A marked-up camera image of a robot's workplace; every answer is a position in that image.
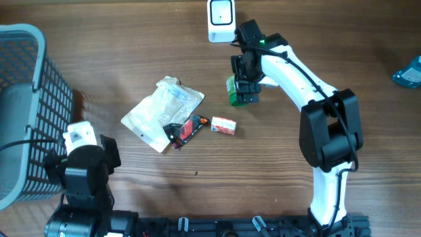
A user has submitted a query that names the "red Kleenex tissue pack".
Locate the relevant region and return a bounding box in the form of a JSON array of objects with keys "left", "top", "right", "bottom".
[{"left": 211, "top": 117, "right": 236, "bottom": 135}]

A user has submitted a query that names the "dark red snack packet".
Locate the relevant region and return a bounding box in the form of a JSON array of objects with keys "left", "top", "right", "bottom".
[{"left": 163, "top": 115, "right": 210, "bottom": 149}]

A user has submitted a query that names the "white snack pouch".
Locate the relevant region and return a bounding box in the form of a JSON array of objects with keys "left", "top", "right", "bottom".
[{"left": 121, "top": 76, "right": 205, "bottom": 153}]

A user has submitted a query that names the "teal Listerine mouthwash bottle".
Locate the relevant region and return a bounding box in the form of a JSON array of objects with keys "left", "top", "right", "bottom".
[{"left": 393, "top": 56, "right": 420, "bottom": 89}]

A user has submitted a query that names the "green lidded jar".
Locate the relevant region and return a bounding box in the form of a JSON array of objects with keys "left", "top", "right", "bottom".
[{"left": 226, "top": 75, "right": 247, "bottom": 107}]

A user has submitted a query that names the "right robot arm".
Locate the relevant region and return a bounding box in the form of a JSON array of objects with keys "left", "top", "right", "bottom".
[{"left": 227, "top": 20, "right": 363, "bottom": 236}]

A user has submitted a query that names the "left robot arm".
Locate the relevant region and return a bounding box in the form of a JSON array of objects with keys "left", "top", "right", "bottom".
[{"left": 43, "top": 135, "right": 139, "bottom": 236}]

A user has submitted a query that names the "white barcode scanner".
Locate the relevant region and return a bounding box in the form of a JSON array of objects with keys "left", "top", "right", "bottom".
[{"left": 207, "top": 0, "right": 236, "bottom": 43}]

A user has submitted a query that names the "grey plastic mesh basket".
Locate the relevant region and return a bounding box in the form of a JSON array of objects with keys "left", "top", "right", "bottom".
[{"left": 1, "top": 24, "right": 74, "bottom": 209}]

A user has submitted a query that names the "black left camera cable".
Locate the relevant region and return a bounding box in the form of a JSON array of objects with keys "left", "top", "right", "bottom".
[{"left": 0, "top": 139, "right": 65, "bottom": 152}]

